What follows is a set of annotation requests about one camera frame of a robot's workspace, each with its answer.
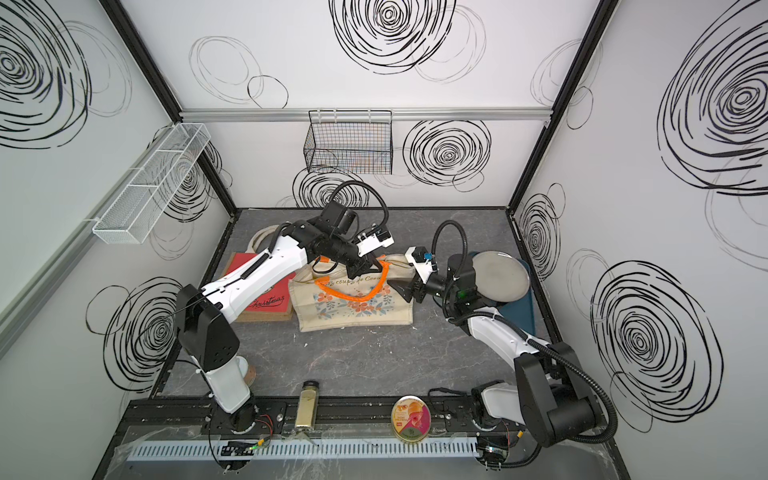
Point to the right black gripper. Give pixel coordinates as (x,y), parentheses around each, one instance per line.
(416,289)

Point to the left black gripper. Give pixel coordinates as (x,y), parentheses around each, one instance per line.
(365,264)

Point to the cream floral canvas tote bag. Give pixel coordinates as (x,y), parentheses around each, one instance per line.
(324,297)

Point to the red Christmas jute bag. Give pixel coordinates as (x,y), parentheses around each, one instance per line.
(275,304)

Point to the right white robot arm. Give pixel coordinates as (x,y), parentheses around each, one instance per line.
(550,395)

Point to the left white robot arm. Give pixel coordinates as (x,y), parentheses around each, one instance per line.
(204,316)

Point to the grey striped ceramic plate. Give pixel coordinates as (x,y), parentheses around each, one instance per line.
(500,277)

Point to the teal plastic tray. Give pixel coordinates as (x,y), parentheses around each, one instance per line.
(520,312)

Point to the round candy tin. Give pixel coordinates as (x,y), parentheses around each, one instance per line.
(411,419)

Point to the white round can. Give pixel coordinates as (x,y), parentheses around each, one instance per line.
(247,370)

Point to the gold bottle with black cap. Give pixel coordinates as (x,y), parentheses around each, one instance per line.
(307,406)

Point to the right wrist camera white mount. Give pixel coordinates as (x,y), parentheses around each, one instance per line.
(422,261)

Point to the black wire wall basket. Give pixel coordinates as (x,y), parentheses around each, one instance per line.
(350,140)

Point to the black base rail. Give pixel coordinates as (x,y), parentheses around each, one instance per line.
(450,413)

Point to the white slotted cable duct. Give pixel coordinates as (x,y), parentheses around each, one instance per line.
(339,448)

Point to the white wire wall shelf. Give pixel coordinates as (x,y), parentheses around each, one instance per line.
(168,182)

